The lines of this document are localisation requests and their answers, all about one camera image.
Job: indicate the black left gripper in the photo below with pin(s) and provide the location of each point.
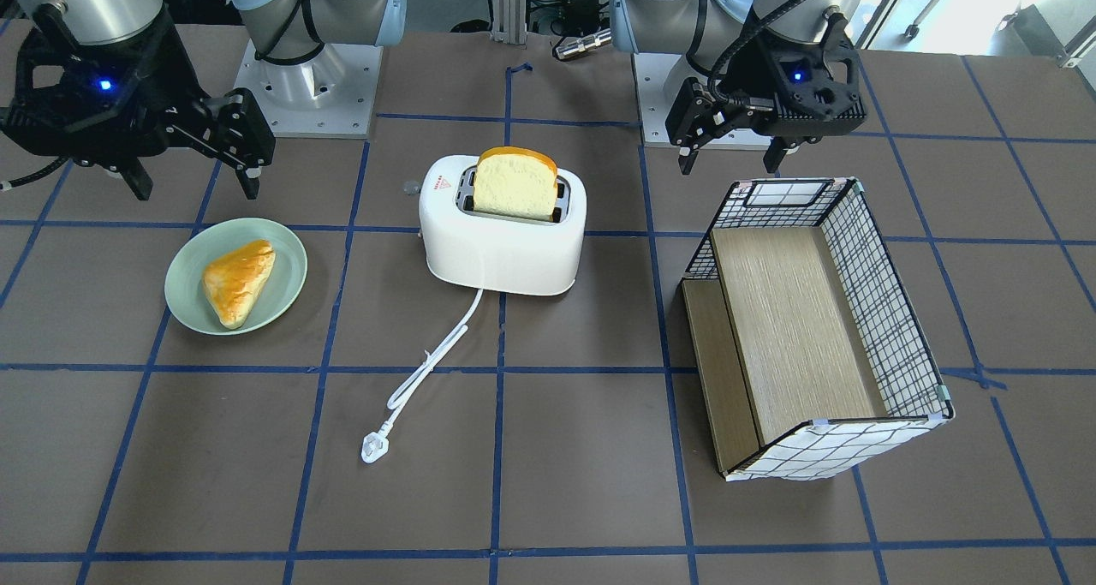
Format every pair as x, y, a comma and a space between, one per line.
757, 77

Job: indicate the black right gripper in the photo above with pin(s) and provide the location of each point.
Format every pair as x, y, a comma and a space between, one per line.
161, 64

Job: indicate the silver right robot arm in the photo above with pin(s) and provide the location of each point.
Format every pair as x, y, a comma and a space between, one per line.
97, 22

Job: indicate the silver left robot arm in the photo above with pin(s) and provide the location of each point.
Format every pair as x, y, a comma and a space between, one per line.
703, 33

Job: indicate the toast slice in toaster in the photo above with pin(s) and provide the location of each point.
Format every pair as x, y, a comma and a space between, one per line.
515, 182

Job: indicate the white toaster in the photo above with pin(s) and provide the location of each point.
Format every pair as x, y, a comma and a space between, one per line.
504, 254

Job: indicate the light green plate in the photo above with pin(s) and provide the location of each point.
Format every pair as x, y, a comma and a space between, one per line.
183, 284

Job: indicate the triangular golden pastry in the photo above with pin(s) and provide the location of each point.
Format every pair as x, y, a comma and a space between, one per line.
233, 282

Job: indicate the silver cylinder connector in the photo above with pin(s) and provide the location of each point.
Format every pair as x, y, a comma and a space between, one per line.
571, 47

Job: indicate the checkered fabric storage basket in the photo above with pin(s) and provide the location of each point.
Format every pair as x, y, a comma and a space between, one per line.
810, 354

